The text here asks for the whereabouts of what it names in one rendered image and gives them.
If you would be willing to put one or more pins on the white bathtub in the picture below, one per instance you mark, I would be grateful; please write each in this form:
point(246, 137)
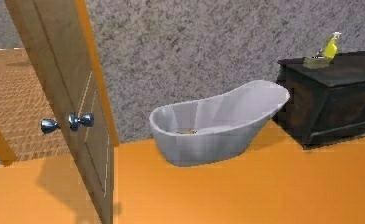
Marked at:
point(216, 130)

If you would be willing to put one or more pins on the silver round door knob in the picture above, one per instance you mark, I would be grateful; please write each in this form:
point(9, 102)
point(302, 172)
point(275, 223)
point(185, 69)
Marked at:
point(80, 120)
point(49, 126)

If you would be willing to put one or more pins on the brown wooden room door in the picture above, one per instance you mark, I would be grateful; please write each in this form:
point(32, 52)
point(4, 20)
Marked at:
point(60, 66)

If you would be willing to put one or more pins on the olive green box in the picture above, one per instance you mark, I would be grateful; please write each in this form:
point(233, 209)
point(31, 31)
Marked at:
point(315, 62)

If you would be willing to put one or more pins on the black wooden cabinet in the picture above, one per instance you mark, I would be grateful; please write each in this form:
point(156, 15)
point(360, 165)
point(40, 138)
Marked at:
point(333, 100)

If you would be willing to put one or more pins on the yellow spray bottle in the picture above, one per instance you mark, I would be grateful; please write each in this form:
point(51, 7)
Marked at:
point(331, 48)

